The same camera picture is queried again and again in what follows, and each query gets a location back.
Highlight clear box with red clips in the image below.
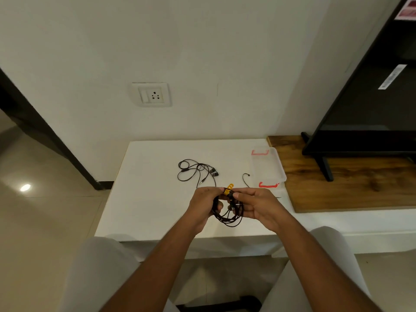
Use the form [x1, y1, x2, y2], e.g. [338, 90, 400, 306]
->
[250, 146, 288, 189]

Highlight person's left hand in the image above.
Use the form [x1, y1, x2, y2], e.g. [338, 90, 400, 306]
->
[184, 186, 228, 237]

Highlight short black cable tie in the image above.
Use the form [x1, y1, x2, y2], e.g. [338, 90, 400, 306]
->
[243, 173, 282, 198]

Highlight wooden cabinet top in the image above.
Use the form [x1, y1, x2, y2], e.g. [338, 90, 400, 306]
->
[266, 135, 416, 214]

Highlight black door frame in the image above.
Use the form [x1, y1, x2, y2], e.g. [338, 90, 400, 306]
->
[0, 68, 114, 191]

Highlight person's left forearm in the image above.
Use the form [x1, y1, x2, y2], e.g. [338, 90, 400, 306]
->
[99, 221, 204, 312]

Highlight person's right hand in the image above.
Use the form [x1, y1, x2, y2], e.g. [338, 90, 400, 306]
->
[232, 187, 290, 234]

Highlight person's right forearm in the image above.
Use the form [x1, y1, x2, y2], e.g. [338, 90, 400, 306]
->
[274, 219, 384, 312]

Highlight black television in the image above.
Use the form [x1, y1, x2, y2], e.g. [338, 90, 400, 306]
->
[300, 0, 416, 182]

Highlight black earphones with yellow tie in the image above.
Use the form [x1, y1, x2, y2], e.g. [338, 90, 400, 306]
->
[211, 183, 244, 228]

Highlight black stool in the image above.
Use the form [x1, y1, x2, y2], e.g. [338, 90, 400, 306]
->
[175, 295, 262, 312]

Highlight white wall socket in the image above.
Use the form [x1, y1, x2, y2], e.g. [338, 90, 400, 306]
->
[131, 82, 172, 108]

